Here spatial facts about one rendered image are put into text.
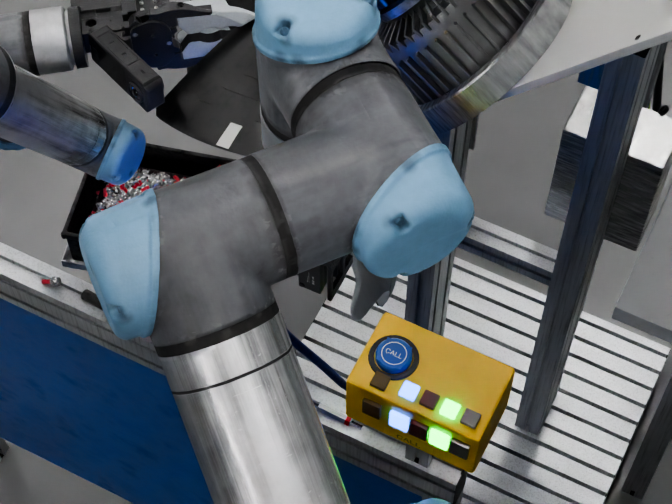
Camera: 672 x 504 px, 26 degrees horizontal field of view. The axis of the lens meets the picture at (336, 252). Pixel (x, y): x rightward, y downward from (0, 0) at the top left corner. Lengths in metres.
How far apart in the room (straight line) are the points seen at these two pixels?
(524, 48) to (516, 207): 1.27
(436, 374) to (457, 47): 0.41
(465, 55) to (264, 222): 0.96
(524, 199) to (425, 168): 2.19
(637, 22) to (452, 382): 0.44
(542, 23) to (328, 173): 0.96
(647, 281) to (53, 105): 0.81
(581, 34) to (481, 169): 1.34
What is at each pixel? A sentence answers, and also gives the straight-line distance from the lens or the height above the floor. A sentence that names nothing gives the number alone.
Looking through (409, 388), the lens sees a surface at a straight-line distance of 1.57.
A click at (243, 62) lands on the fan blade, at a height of 1.18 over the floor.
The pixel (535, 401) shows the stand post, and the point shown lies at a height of 0.18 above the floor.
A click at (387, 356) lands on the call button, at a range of 1.58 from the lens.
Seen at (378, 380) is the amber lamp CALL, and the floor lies 1.08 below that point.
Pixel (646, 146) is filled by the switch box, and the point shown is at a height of 0.84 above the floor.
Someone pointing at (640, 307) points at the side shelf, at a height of 0.86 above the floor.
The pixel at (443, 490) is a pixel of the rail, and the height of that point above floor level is 0.83.
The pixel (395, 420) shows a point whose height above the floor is 1.05.
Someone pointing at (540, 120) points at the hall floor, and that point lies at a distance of 3.13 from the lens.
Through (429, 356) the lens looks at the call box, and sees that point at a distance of 1.60.
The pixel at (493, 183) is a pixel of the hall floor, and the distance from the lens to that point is 3.02.
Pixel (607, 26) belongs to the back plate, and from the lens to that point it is 1.69.
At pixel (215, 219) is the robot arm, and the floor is 1.81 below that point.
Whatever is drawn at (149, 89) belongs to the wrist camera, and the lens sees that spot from 1.65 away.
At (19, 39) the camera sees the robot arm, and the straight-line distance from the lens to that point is 1.70.
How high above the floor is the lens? 2.49
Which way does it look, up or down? 59 degrees down
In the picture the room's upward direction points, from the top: straight up
